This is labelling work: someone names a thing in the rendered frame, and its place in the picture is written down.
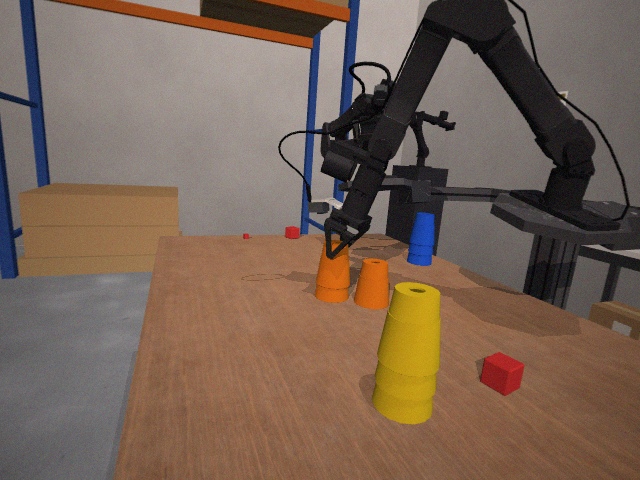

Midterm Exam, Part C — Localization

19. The blue cup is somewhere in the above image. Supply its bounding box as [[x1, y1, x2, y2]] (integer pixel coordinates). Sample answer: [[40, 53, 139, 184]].
[[409, 213, 435, 246], [407, 253, 432, 266], [408, 243, 433, 256]]

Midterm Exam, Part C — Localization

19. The orange cup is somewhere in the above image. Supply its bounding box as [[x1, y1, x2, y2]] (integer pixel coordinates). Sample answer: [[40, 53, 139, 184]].
[[354, 259, 389, 309], [315, 284, 348, 303], [316, 240, 350, 289]]

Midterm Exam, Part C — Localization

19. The yellow cup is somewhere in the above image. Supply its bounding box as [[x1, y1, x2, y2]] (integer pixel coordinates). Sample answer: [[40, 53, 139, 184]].
[[375, 360, 437, 401], [377, 282, 441, 377], [372, 383, 433, 424]]

